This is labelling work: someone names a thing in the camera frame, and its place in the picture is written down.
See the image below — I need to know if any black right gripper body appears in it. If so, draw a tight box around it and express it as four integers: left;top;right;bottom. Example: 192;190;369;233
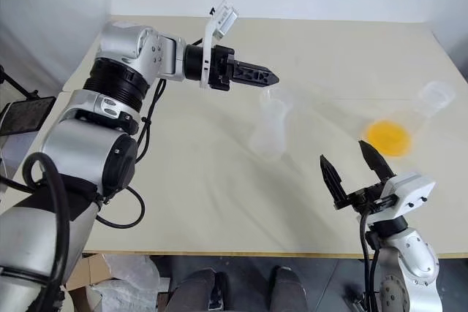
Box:
332;175;399;215

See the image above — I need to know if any white plastic bag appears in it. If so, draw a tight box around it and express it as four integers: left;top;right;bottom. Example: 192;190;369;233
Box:
90;253;171;312

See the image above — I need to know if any black flat screen device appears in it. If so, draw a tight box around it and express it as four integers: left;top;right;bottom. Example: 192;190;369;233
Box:
0;96;56;137

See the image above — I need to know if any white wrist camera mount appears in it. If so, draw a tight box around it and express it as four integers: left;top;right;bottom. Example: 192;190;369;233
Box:
379;172;437;226
199;0;239;90

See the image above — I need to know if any clear empty plastic bottle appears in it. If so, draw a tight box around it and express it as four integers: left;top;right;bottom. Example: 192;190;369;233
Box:
248;105;290;162

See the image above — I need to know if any clear flask with orange liquid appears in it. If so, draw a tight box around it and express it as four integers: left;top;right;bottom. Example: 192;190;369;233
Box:
361;80;457;159

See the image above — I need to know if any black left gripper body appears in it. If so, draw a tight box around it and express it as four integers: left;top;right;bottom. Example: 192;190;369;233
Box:
207;45;239;93

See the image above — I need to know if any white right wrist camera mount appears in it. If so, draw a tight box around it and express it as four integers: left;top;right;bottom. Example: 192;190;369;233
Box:
379;172;437;226

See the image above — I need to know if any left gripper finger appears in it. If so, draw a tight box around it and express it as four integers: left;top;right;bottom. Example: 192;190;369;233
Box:
235;59;281;83
236;79;279;88

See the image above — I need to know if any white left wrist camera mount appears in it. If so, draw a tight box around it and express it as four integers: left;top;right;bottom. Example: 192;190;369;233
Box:
199;0;239;90

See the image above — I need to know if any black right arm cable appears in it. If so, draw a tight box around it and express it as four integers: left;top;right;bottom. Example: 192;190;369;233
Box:
359;212;381;312

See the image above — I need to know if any black stand rod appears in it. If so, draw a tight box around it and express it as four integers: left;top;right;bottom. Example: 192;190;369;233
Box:
0;64;39;99

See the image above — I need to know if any brown cardboard box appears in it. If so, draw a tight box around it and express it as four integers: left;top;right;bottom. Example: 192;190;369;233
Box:
64;252;118;312

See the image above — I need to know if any dark grey rounded shape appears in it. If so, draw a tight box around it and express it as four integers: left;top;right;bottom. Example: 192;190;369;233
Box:
170;267;232;312
268;265;316;312

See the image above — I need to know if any thick black left arm hose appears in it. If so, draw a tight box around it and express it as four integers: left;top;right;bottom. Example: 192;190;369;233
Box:
21;152;71;312

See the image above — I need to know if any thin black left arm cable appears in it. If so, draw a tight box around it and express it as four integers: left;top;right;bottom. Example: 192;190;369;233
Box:
95;36;204;228

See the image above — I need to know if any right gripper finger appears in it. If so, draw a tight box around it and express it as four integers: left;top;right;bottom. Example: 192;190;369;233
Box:
358;140;396;184
320;154;349;206

